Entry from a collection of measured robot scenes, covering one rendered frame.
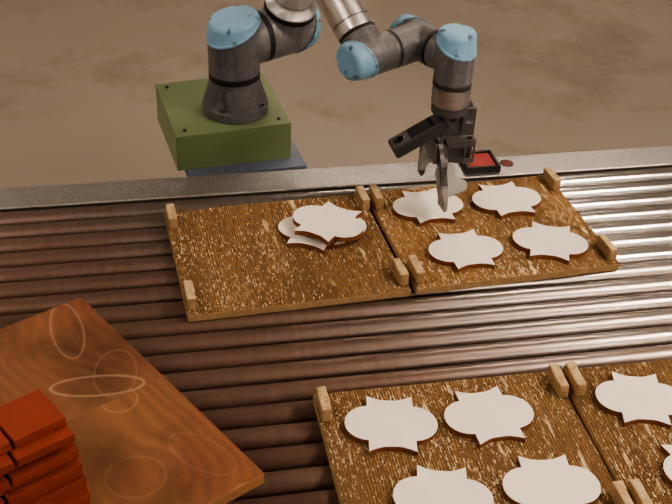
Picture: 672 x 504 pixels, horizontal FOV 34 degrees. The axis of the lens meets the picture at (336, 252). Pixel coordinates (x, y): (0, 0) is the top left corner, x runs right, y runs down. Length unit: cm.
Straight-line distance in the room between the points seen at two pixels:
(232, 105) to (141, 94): 238
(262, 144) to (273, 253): 48
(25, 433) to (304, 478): 48
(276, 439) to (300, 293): 36
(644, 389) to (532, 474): 29
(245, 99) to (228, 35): 16
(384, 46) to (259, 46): 46
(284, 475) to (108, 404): 28
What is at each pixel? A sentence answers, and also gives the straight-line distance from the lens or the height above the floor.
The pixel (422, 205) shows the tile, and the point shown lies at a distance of 227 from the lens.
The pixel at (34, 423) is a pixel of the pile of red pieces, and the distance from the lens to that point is 141.
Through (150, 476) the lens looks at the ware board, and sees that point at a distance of 153.
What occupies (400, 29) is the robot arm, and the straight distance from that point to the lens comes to 215.
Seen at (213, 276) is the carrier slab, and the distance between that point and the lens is 206.
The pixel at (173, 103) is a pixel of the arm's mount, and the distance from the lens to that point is 262.
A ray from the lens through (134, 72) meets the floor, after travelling 508.
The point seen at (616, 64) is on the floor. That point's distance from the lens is 544.
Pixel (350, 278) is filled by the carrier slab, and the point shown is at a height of 94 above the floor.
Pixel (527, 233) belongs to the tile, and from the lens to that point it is 222.
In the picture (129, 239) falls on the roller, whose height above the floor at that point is 91.
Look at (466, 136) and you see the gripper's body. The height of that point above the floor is 111.
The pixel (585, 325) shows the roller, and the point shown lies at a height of 92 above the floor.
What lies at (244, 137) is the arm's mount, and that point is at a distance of 252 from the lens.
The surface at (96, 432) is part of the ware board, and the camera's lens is 160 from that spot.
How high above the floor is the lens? 212
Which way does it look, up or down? 34 degrees down
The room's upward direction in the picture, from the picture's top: 3 degrees clockwise
